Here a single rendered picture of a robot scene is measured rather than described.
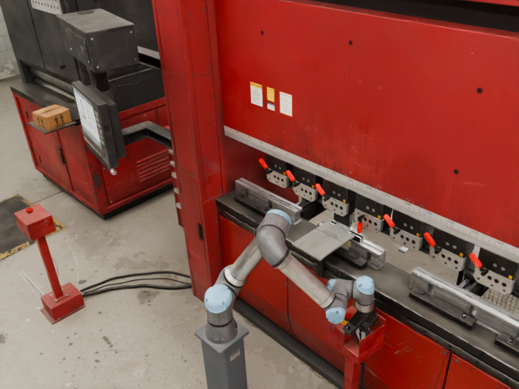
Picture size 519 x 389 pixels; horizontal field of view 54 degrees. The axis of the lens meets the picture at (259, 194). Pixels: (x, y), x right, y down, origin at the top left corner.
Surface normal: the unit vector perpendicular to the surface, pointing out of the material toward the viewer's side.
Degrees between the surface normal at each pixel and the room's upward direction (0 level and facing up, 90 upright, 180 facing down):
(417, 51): 90
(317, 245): 0
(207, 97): 90
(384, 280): 0
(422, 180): 90
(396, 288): 0
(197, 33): 90
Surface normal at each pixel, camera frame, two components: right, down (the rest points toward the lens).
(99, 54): 0.56, 0.41
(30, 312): -0.04, -0.85
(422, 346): -0.73, 0.38
